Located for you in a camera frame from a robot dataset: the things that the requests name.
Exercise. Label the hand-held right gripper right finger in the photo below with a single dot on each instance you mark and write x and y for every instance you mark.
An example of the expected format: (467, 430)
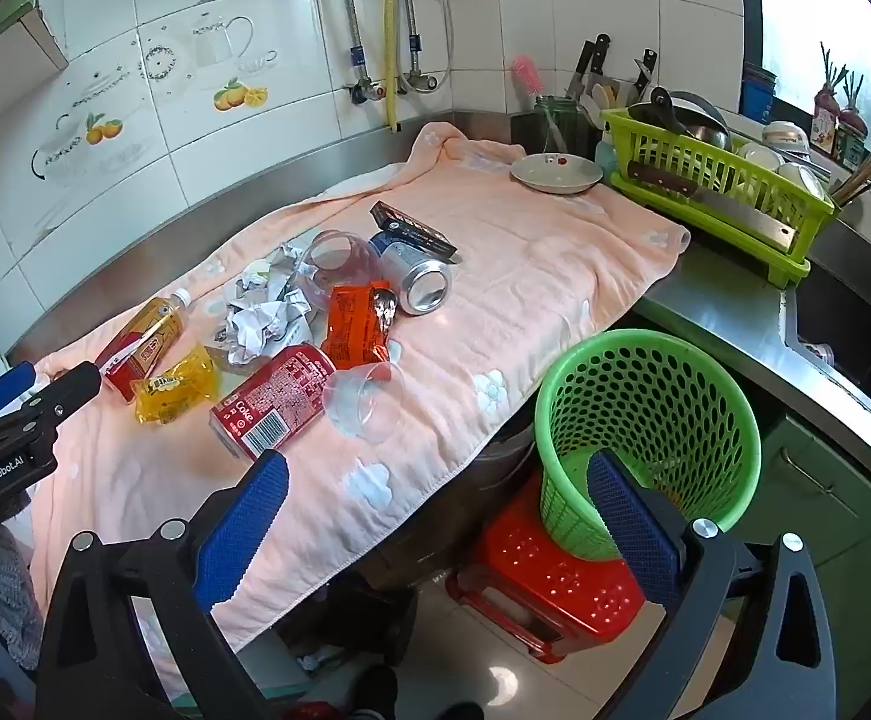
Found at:
(630, 517)

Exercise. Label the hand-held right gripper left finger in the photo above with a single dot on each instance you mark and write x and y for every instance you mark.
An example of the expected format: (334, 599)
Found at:
(244, 525)

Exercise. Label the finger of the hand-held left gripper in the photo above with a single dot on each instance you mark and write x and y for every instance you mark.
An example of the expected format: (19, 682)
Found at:
(4, 388)
(67, 390)

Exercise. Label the amber tea bottle red label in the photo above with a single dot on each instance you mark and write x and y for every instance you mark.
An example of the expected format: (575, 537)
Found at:
(142, 337)

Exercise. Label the green plastic basket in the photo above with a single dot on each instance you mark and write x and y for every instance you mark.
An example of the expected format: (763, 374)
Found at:
(653, 390)

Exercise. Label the orange snack packet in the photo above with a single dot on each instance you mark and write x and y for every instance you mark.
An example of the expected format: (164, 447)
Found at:
(349, 322)

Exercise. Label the red plastic stool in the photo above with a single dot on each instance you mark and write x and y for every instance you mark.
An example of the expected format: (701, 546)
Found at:
(555, 585)

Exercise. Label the yellow drink pouch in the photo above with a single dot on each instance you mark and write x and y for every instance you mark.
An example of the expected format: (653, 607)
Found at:
(172, 390)

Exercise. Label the red cola can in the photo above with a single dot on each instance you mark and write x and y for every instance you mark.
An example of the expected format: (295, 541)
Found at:
(274, 390)

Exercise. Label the small clear plastic cup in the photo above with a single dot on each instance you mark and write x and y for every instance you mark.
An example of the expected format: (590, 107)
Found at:
(364, 405)

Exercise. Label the crumpled white paper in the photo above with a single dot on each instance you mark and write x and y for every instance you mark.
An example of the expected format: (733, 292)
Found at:
(266, 270)
(262, 326)

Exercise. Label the green kitchen cabinet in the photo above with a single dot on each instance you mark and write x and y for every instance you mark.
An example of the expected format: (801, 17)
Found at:
(840, 525)

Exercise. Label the black shoe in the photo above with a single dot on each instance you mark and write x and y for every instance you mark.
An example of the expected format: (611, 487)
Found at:
(459, 712)
(375, 690)

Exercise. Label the pink flower towel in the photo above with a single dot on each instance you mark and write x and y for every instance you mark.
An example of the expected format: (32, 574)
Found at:
(518, 277)

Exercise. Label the large clear plastic cup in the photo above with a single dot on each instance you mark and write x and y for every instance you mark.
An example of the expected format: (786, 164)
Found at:
(338, 262)

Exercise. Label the steel sink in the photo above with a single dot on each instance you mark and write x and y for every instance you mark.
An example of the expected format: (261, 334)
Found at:
(855, 330)

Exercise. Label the silver drink can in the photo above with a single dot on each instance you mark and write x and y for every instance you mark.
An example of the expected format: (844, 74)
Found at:
(420, 281)

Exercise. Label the black flat box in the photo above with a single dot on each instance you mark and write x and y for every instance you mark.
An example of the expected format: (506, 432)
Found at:
(413, 229)

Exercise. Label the white ceramic plate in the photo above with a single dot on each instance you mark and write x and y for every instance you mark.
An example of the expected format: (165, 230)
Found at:
(555, 174)

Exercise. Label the teal plastic bottle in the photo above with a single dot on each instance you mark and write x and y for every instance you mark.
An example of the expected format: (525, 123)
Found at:
(606, 154)

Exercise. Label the white bowl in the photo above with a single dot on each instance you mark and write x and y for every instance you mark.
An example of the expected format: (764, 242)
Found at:
(807, 178)
(758, 157)

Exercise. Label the green dish rack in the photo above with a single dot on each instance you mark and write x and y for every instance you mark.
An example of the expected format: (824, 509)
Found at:
(630, 135)

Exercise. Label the green glass jar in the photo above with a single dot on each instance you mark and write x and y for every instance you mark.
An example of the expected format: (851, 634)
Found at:
(563, 127)

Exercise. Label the bundle of chopsticks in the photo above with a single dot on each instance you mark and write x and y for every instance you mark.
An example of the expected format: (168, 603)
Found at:
(855, 176)

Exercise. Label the patterned ceramic bowl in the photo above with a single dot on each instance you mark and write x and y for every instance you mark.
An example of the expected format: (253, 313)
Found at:
(784, 135)

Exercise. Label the bottle with sprouting plant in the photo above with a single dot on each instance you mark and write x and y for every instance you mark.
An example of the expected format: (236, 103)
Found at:
(825, 116)
(852, 131)

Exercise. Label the pink bottle brush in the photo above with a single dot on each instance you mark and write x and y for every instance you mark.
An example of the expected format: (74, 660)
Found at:
(527, 75)

